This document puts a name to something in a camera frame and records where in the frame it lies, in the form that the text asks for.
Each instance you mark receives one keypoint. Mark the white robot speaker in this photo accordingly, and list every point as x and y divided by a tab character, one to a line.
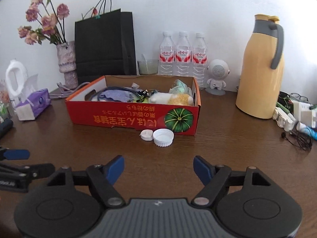
218	72

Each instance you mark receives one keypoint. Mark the dark packet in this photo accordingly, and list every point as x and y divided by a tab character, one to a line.
284	100

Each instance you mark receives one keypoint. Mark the black device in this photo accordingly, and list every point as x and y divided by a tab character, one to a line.
5	127

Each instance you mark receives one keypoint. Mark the mottled purple vase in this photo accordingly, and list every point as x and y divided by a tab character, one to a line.
66	64

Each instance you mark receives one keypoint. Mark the plastic bag with green cloth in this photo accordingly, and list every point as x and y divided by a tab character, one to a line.
180	86

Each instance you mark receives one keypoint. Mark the water bottle red label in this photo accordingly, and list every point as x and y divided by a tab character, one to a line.
184	54
167	54
200	57

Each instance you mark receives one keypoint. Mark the white ribbed lid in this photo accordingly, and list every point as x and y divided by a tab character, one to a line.
163	137

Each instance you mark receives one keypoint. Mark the black paper bag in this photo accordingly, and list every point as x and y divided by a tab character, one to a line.
104	44

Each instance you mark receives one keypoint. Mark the white plastic jug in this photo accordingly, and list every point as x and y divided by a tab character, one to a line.
23	74

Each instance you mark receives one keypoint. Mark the red cardboard box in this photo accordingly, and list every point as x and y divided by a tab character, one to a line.
118	116

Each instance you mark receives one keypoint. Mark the yellow thermos jug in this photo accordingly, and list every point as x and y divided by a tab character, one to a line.
257	79

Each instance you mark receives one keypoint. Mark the yellow and white plush toy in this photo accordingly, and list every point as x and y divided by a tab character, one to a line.
173	99

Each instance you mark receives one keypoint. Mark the eyeglasses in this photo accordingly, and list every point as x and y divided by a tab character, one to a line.
298	96

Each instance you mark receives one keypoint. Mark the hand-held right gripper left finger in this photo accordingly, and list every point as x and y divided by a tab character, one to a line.
116	166

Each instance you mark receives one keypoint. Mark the small white cap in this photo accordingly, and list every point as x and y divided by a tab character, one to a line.
146	135

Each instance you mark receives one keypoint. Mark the dried pink flowers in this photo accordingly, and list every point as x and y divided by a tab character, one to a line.
47	21

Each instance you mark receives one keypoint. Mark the white charger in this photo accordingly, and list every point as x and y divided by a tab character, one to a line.
305	112

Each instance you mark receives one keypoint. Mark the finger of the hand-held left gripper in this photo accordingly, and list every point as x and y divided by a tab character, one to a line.
37	169
14	155

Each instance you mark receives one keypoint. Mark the purple tissue pack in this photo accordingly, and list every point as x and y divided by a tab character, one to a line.
34	104

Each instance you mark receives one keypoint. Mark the white and blue tube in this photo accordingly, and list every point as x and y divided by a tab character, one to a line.
309	131

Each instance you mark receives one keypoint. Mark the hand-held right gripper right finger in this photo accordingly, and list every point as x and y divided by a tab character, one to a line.
201	168

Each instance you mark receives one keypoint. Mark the clear glass cup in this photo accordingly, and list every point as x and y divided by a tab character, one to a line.
148	67

